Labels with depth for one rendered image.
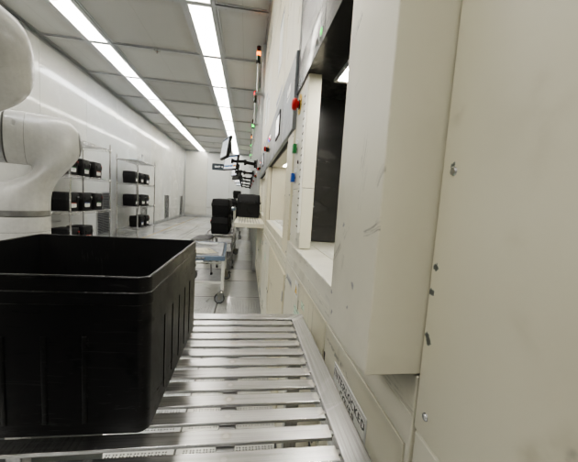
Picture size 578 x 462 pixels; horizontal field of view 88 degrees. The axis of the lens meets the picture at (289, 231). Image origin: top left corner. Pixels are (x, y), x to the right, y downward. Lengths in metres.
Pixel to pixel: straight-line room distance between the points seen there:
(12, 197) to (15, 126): 0.15
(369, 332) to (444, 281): 0.08
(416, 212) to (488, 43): 0.13
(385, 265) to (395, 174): 0.08
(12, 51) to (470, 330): 0.76
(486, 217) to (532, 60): 0.09
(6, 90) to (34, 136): 0.13
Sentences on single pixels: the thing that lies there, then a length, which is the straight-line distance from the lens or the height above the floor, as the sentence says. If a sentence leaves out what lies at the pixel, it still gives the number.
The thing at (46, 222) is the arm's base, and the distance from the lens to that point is 0.92.
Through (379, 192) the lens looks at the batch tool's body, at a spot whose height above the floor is 1.03.
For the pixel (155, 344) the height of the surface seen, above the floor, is 0.85.
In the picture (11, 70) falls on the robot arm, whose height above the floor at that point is 1.22.
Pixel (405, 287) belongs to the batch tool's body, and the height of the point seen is 0.95.
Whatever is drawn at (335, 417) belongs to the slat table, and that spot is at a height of 0.76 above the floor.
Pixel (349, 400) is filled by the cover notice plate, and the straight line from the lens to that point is 0.50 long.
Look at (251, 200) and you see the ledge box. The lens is 3.39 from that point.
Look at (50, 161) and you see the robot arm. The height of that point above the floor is 1.07.
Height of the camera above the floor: 1.02
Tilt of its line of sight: 6 degrees down
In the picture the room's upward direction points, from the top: 4 degrees clockwise
